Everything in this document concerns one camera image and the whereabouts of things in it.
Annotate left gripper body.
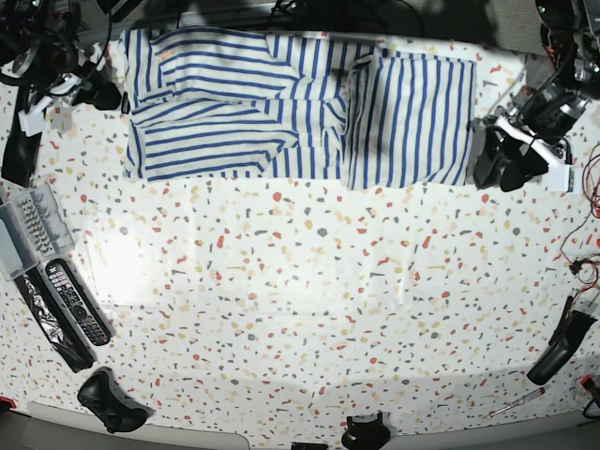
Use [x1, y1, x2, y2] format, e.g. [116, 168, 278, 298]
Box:
[482, 110, 578, 192]

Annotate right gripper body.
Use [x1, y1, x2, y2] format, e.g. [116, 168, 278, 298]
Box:
[18, 41, 109, 138]

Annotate blue white striped t-shirt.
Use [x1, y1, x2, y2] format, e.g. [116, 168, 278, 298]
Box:
[119, 27, 476, 190]

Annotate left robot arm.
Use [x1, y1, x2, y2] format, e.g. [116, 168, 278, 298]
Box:
[472, 1, 599, 192]

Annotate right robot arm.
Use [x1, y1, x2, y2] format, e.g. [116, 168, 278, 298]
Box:
[1, 1, 122, 138]

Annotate black curved tube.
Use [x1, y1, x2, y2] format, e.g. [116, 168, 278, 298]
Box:
[1, 87, 41, 188]

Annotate clear plastic screw box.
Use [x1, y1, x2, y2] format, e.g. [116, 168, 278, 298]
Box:
[1, 183, 74, 281]

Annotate black tv remote control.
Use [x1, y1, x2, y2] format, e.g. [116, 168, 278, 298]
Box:
[45, 258, 112, 347]

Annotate black foil pouch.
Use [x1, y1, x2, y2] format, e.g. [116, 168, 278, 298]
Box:
[13, 268, 95, 373]

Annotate small screwdriver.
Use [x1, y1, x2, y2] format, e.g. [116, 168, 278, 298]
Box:
[488, 386, 547, 417]

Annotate red object at edge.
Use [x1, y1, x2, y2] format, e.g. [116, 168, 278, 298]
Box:
[0, 397, 15, 413]

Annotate black game controller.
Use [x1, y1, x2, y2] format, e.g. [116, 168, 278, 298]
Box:
[77, 371, 149, 434]

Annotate red and black wires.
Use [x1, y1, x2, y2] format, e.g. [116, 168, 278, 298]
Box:
[560, 142, 600, 296]

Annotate black handle tool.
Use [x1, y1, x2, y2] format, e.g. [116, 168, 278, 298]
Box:
[527, 295, 597, 386]

